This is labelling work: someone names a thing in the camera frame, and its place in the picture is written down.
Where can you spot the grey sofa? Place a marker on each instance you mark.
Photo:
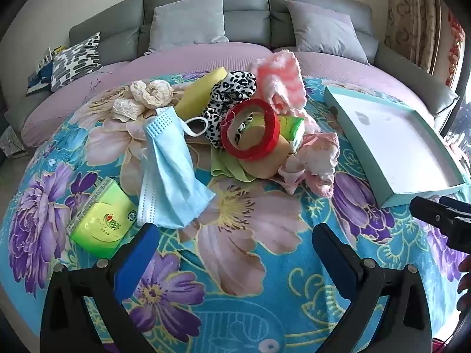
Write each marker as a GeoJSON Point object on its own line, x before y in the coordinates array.
{"type": "Point", "coordinates": [250, 3]}

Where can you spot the beige egg-shaped sponge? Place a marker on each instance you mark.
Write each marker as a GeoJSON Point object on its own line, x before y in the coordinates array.
{"type": "Point", "coordinates": [265, 165]}

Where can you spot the blue cushion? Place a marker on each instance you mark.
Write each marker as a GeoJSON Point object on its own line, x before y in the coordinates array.
{"type": "Point", "coordinates": [38, 79]}

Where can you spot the light green cloth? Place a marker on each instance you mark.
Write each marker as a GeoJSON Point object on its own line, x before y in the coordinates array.
{"type": "Point", "coordinates": [231, 169]}

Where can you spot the pale patterned cloth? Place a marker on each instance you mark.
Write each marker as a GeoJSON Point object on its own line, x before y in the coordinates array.
{"type": "Point", "coordinates": [13, 141]}

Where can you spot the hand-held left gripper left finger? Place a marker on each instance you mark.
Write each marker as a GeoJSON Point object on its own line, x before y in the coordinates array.
{"type": "Point", "coordinates": [136, 253]}

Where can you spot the yellow black packet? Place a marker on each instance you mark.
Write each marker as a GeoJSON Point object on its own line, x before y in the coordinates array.
{"type": "Point", "coordinates": [59, 50]}

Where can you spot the pink white fluffy cloth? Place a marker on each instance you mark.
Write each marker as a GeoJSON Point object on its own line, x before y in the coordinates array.
{"type": "Point", "coordinates": [283, 77]}

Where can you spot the leopard print scrunchie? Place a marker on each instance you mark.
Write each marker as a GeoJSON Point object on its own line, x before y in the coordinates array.
{"type": "Point", "coordinates": [224, 92]}

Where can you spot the blue face mask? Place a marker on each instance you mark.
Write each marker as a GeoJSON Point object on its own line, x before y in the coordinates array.
{"type": "Point", "coordinates": [169, 176]}

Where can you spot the person's right hand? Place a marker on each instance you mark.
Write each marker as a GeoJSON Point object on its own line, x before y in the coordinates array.
{"type": "Point", "coordinates": [466, 275]}

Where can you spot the beige patterned curtain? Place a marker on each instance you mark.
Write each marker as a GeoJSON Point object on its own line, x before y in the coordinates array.
{"type": "Point", "coordinates": [412, 18]}

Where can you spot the cream lace scrunchie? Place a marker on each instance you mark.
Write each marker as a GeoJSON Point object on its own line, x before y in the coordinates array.
{"type": "Point", "coordinates": [127, 110]}
{"type": "Point", "coordinates": [152, 92]}

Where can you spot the green tissue pack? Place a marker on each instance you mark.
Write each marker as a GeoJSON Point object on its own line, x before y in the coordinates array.
{"type": "Point", "coordinates": [292, 130]}
{"type": "Point", "coordinates": [99, 224]}

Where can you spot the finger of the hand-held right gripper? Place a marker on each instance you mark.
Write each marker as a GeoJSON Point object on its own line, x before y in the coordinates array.
{"type": "Point", "coordinates": [432, 213]}
{"type": "Point", "coordinates": [458, 206]}

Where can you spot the mauve sofa seat cover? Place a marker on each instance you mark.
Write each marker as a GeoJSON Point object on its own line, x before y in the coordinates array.
{"type": "Point", "coordinates": [165, 62]}
{"type": "Point", "coordinates": [386, 77]}

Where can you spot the grey and mauve pillow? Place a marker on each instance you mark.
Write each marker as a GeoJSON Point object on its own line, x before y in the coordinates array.
{"type": "Point", "coordinates": [323, 33]}

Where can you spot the pale pink scrunchie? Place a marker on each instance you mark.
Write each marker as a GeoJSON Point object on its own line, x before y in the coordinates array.
{"type": "Point", "coordinates": [312, 158]}

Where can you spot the plain grey pillow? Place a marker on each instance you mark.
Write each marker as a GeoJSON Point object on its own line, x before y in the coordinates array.
{"type": "Point", "coordinates": [187, 22]}

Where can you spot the red patterned curtain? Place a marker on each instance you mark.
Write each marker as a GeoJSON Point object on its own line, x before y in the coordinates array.
{"type": "Point", "coordinates": [455, 51]}

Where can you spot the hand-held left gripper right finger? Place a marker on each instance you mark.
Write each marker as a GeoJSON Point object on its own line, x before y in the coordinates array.
{"type": "Point", "coordinates": [336, 261]}

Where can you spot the red tape roll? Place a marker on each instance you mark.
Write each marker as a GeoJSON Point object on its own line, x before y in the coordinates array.
{"type": "Point", "coordinates": [274, 128]}

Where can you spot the floral blanket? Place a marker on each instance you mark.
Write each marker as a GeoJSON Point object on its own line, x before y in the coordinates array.
{"type": "Point", "coordinates": [257, 235]}

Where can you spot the yellow sponge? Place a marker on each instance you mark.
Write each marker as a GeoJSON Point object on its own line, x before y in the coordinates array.
{"type": "Point", "coordinates": [198, 92]}

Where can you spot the black white spotted pillow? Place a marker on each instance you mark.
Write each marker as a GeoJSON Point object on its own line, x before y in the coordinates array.
{"type": "Point", "coordinates": [73, 62]}

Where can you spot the teal and white tray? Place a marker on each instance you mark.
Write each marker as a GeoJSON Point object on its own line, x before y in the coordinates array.
{"type": "Point", "coordinates": [397, 143]}

